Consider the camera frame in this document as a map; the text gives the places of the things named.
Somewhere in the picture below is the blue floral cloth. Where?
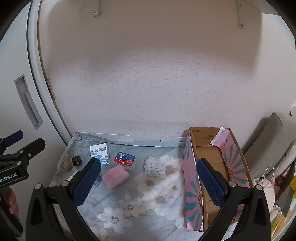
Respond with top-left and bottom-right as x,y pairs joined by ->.
50,132 -> 204,241

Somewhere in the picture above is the white packet with blue label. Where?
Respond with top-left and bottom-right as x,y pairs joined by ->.
90,146 -> 110,165

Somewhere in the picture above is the person's left hand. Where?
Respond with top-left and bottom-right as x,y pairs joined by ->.
9,187 -> 20,215

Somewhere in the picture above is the patterned folded face mask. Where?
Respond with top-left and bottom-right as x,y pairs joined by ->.
143,156 -> 167,178

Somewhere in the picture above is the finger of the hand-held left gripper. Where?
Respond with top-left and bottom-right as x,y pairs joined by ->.
0,130 -> 24,149
0,138 -> 46,163

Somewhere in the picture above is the blue and red floss packet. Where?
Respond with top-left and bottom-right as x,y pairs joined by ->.
113,152 -> 136,169

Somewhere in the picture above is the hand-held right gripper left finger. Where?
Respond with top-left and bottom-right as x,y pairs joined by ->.
26,158 -> 102,241

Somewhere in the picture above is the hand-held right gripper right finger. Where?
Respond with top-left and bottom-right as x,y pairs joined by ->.
196,158 -> 271,241

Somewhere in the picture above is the pink fluffy towel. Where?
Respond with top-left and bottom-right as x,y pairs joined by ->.
102,165 -> 129,190

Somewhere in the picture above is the white bag with cord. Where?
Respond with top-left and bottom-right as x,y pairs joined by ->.
253,166 -> 283,224

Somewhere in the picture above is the pink striped cardboard box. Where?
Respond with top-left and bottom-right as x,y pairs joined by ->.
183,127 -> 253,232

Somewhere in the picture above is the white wall bracket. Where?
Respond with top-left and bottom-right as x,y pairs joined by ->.
92,0 -> 102,16
235,0 -> 246,28

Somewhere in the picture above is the yellow floral blanket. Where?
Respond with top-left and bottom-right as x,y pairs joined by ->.
270,171 -> 296,241

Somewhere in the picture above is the grey recessed door handle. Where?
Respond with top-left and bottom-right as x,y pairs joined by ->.
14,75 -> 43,129

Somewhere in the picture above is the white cabinet door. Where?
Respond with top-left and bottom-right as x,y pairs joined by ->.
0,0 -> 74,232

